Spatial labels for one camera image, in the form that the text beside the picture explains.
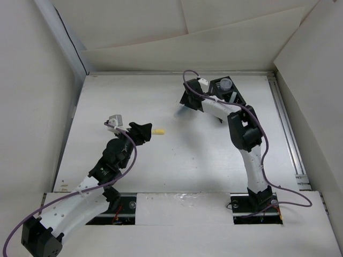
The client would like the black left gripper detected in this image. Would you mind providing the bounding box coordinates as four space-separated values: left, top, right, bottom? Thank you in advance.
114 123 151 169

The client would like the blue highlighter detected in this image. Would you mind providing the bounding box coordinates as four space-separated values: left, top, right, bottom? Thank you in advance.
174 106 189 118

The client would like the black two-slot organizer box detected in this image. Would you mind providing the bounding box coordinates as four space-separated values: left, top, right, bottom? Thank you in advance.
208 77 246 105

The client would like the clear jar of paper clips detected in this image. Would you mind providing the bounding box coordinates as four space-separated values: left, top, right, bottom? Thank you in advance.
219 78 233 92

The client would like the green highlighter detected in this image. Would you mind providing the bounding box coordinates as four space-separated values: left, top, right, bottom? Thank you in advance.
229 91 237 103

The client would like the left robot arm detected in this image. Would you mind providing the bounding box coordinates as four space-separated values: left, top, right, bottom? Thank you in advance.
21 119 152 256

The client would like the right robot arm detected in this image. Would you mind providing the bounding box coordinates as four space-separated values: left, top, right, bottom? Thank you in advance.
180 77 272 212

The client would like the yellow highlighter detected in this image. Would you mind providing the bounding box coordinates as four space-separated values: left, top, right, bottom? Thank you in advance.
151 129 165 135

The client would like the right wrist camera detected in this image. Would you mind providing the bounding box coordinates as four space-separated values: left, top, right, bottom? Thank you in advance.
197 78 209 86

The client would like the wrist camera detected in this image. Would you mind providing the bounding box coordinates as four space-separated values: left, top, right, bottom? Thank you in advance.
197 78 209 86
104 115 123 133

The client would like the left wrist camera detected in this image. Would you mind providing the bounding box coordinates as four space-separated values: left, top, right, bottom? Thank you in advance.
104 115 123 133

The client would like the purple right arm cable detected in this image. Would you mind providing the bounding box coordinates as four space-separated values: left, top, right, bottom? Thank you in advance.
182 70 314 217

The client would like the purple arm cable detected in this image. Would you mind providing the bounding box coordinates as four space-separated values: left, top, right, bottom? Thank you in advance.
182 70 314 217
3 122 139 257

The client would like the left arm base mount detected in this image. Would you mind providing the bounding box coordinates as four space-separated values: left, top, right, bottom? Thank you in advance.
87 186 137 225

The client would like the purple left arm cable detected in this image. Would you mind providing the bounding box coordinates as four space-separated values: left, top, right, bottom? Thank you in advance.
3 122 139 257

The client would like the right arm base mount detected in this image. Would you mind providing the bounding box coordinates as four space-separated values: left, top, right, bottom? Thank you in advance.
226 193 283 225

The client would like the aluminium rail right edge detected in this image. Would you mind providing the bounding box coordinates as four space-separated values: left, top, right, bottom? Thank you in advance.
267 72 312 191

